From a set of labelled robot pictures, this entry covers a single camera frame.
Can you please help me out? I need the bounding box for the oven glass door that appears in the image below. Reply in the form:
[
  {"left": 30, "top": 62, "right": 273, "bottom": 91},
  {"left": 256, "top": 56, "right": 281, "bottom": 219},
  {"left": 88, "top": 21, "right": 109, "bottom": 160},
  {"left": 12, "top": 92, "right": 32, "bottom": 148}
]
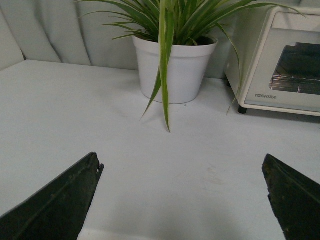
[{"left": 243, "top": 11, "right": 320, "bottom": 116}]

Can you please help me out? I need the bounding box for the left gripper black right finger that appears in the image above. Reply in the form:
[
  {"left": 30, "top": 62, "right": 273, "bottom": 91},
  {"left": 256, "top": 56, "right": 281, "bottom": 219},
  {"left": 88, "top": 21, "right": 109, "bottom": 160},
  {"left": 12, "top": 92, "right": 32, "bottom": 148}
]
[{"left": 262, "top": 154, "right": 320, "bottom": 240}]

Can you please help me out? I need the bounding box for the grey backdrop curtain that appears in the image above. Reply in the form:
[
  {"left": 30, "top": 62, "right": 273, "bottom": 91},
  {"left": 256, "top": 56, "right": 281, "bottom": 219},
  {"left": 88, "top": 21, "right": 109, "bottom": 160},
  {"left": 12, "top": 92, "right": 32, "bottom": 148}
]
[{"left": 0, "top": 0, "right": 320, "bottom": 81}]

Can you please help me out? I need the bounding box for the white plant pot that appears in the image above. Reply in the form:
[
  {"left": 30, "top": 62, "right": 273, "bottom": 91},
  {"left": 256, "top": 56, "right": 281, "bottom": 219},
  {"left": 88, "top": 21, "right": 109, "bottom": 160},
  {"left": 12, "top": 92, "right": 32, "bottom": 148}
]
[{"left": 133, "top": 37, "right": 218, "bottom": 104}]

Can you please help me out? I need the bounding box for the green spider plant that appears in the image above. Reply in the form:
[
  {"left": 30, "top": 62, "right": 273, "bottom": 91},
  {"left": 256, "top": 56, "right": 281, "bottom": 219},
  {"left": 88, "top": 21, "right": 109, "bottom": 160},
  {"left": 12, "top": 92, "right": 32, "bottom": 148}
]
[{"left": 74, "top": 0, "right": 306, "bottom": 133}]

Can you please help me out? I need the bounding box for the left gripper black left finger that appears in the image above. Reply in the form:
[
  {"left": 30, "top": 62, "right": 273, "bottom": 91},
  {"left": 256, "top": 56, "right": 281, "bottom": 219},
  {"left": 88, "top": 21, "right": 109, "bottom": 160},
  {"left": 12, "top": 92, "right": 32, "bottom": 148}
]
[{"left": 0, "top": 152, "right": 104, "bottom": 240}]

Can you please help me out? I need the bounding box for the white Toshiba toaster oven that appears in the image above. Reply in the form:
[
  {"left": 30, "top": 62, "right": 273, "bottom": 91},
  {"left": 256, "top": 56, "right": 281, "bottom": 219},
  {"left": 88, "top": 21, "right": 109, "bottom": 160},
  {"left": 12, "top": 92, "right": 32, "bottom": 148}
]
[{"left": 224, "top": 6, "right": 320, "bottom": 116}]

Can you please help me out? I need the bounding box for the wire oven rack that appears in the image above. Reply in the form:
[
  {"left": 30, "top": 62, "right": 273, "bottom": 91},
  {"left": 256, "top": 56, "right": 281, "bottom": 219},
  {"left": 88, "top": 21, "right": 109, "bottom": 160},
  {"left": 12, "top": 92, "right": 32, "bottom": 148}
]
[{"left": 268, "top": 71, "right": 320, "bottom": 95}]

